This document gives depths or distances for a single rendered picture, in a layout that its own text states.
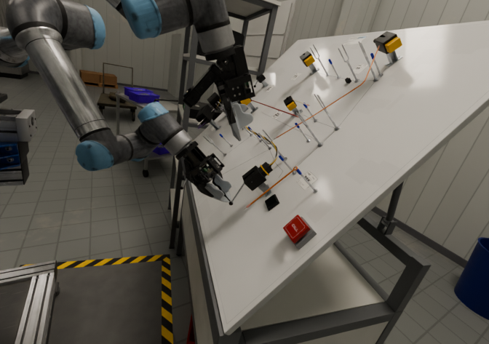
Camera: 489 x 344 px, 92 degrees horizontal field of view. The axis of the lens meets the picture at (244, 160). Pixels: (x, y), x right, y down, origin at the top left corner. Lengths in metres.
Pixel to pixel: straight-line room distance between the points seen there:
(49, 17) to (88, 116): 0.26
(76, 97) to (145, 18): 0.29
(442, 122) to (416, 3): 3.27
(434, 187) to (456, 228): 0.46
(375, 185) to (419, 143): 0.13
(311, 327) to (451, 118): 0.64
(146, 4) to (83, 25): 0.39
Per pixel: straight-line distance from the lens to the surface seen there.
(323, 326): 0.85
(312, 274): 0.98
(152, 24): 0.52
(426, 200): 3.47
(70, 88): 0.72
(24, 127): 1.17
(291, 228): 0.59
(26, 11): 0.81
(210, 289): 0.73
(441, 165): 3.39
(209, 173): 0.67
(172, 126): 0.69
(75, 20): 0.87
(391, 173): 0.62
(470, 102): 0.72
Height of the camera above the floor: 1.42
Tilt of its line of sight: 20 degrees down
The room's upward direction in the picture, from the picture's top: 12 degrees clockwise
